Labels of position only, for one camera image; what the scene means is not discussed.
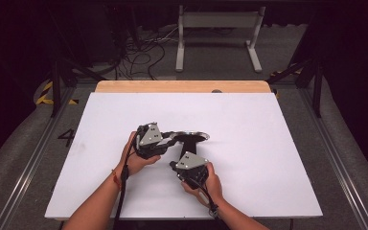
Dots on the white board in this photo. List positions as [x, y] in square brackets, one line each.
[252, 143]

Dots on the black metal stand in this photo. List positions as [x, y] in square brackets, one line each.
[316, 86]
[56, 83]

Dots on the person's left hand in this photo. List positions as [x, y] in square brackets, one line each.
[134, 163]

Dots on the person's right hand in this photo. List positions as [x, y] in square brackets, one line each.
[211, 188]

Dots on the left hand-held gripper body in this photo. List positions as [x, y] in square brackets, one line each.
[150, 135]

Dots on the wooden table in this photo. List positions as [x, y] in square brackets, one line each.
[172, 86]

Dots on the white metal stand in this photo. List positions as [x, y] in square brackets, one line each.
[218, 19]

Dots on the black cloth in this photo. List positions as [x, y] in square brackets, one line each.
[188, 143]

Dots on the aluminium floor rail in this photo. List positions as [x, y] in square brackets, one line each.
[338, 159]
[28, 166]

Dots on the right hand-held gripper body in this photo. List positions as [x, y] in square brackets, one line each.
[191, 163]

